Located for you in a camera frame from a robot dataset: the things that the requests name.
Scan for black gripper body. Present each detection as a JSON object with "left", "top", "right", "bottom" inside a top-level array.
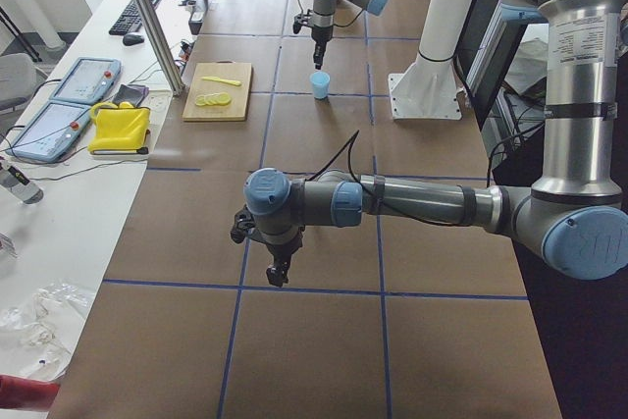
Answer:
[
  {"left": 311, "top": 26, "right": 334, "bottom": 57},
  {"left": 260, "top": 227, "right": 303, "bottom": 267}
]

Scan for light blue plastic cup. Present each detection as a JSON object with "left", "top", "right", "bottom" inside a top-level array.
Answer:
[{"left": 309, "top": 71, "right": 331, "bottom": 100}]

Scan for yellow plastic knife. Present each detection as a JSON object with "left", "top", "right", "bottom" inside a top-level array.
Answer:
[{"left": 201, "top": 76, "right": 242, "bottom": 86}]

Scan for bamboo cutting board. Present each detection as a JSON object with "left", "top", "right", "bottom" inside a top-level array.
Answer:
[{"left": 183, "top": 62, "right": 252, "bottom": 122}]

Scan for top lemon slice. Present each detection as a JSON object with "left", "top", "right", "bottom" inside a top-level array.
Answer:
[{"left": 195, "top": 96, "right": 208, "bottom": 107}]

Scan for black computer mouse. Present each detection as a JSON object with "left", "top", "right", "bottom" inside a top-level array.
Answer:
[{"left": 122, "top": 32, "right": 144, "bottom": 47}]

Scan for black keyboard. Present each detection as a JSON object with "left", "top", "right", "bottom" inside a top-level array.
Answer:
[{"left": 108, "top": 0, "right": 161, "bottom": 36}]

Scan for yellow bag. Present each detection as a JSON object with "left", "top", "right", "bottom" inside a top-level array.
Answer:
[{"left": 87, "top": 102, "right": 150, "bottom": 155}]

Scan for upper teach pendant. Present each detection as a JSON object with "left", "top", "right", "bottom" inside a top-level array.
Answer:
[{"left": 50, "top": 57, "right": 122, "bottom": 105}]

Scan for teach pendant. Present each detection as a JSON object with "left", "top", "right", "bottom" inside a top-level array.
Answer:
[
  {"left": 50, "top": 57, "right": 122, "bottom": 105},
  {"left": 8, "top": 100, "right": 91, "bottom": 163}
]

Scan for clear plastic bags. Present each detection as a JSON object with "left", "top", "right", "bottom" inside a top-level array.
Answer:
[{"left": 1, "top": 276, "right": 96, "bottom": 381}]

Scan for lower teach pendant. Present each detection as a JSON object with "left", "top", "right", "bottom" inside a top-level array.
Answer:
[{"left": 8, "top": 100, "right": 91, "bottom": 163}]

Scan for grey water bottle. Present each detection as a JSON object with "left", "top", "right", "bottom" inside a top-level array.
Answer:
[{"left": 1, "top": 159, "right": 44, "bottom": 204}]

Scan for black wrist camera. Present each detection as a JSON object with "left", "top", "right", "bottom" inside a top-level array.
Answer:
[{"left": 292, "top": 10, "right": 312, "bottom": 34}]

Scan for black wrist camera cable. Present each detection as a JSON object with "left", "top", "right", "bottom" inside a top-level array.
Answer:
[{"left": 230, "top": 131, "right": 492, "bottom": 243}]

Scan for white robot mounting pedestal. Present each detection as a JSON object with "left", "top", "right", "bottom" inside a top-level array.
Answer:
[{"left": 389, "top": 0, "right": 472, "bottom": 120}]

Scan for aluminium frame post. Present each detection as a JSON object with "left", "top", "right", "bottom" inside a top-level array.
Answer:
[{"left": 133, "top": 0, "right": 185, "bottom": 96}]

